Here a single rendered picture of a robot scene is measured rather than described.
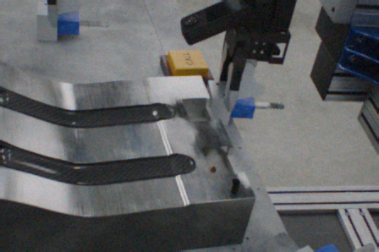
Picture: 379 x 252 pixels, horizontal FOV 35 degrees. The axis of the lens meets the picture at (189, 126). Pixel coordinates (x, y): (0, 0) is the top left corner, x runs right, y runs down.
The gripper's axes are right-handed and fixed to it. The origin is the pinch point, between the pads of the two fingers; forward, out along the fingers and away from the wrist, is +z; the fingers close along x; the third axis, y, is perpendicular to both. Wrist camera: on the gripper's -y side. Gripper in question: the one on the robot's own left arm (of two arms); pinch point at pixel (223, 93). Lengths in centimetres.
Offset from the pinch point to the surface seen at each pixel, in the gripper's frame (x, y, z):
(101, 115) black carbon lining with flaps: -11.6, -19.5, -3.4
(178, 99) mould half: -8.1, -8.7, -4.4
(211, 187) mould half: -25.8, -5.9, -4.4
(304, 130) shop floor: 95, 60, 85
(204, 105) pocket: -7.3, -4.5, -3.0
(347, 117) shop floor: 105, 81, 85
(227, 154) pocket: -18.1, -2.5, -3.0
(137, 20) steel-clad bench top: 29.5, -13.0, 4.6
